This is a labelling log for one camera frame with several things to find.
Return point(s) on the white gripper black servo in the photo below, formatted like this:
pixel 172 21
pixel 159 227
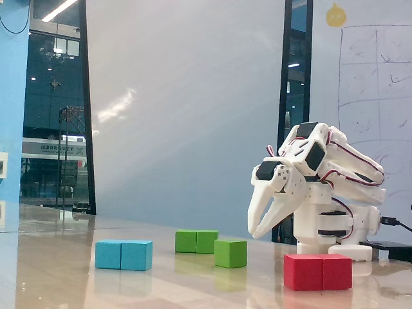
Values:
pixel 270 186

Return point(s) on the small green cube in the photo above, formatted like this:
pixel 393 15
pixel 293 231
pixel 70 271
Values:
pixel 230 254

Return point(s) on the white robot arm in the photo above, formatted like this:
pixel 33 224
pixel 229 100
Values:
pixel 322 206

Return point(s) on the long green block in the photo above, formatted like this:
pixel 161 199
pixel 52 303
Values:
pixel 193 241

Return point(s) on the long red block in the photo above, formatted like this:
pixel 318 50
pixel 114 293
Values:
pixel 317 273

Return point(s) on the long blue block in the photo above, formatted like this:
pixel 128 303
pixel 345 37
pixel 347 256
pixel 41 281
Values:
pixel 124 256

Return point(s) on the flat black power box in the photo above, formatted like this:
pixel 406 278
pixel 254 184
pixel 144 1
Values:
pixel 396 249

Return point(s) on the whiteboard with drawn grid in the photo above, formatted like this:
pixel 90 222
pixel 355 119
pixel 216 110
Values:
pixel 360 80

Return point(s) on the round yellow sticker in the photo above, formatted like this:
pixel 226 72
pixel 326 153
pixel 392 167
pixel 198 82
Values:
pixel 336 16

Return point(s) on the wide black window frame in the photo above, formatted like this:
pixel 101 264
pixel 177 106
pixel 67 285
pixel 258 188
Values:
pixel 283 80

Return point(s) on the thin black window post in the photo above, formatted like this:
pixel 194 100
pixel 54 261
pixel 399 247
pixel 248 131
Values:
pixel 86 96

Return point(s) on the white wall socket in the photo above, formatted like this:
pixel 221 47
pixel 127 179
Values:
pixel 3 164

